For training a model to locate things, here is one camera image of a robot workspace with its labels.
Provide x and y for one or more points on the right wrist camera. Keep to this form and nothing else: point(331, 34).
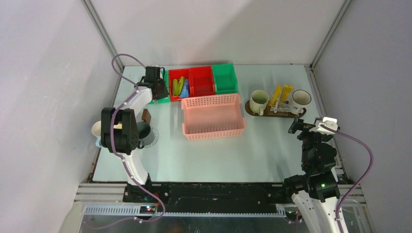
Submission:
point(325, 125)

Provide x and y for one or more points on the brown wooden oval tray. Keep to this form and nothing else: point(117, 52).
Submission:
point(250, 112)

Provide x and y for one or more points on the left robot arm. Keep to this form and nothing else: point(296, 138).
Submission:
point(119, 131)

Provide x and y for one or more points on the white toothbrush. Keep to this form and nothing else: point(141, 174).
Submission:
point(286, 105)

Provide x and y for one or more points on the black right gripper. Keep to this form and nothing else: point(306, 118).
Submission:
point(298, 124)

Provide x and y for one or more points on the black mug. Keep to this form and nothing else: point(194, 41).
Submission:
point(144, 128)

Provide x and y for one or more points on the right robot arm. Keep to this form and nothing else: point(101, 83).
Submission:
point(316, 193)

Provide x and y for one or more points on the red bin with toothpaste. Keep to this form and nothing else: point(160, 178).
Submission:
point(176, 74)

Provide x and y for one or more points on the light green mug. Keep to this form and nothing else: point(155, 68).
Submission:
point(258, 101)

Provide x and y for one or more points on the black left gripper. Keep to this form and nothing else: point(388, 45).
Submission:
point(164, 92)

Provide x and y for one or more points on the brown wooden toothbrush holder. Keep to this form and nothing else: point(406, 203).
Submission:
point(146, 116)

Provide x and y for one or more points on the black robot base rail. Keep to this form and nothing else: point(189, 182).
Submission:
point(215, 198)

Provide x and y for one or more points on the white mug blue handle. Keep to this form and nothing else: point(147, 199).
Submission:
point(96, 131)

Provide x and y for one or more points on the pink perforated basket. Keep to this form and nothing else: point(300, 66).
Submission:
point(209, 117)

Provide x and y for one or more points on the red bin with holder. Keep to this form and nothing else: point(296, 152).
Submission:
point(201, 81)

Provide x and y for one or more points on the green toothpaste tube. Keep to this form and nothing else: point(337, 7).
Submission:
point(180, 84)
point(175, 87)

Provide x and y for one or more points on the white mug dark rim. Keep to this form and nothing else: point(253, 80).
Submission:
point(300, 100)

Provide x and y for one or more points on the green bin far right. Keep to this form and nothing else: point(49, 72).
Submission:
point(225, 79)

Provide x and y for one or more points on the green bin with toothbrushes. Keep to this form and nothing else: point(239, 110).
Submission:
point(167, 98)

